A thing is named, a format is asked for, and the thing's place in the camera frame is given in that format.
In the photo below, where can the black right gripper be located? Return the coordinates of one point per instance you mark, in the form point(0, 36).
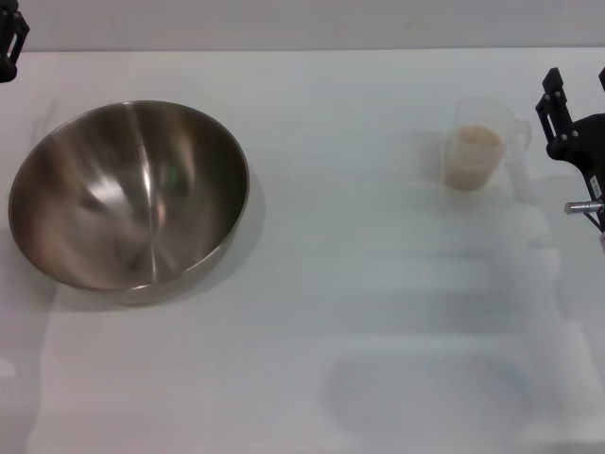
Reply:
point(591, 151)

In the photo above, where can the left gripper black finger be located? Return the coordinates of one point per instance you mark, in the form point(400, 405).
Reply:
point(8, 47)

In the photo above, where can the clear plastic measuring cup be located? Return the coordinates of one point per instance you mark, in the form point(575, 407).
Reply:
point(472, 113)

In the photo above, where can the pile of white rice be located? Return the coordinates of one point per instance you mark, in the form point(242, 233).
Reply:
point(472, 156)

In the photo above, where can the stainless steel mixing bowl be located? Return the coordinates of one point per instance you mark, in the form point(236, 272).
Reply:
point(123, 198)

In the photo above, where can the silver cylindrical connector plug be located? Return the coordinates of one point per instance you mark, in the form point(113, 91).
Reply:
point(583, 207)

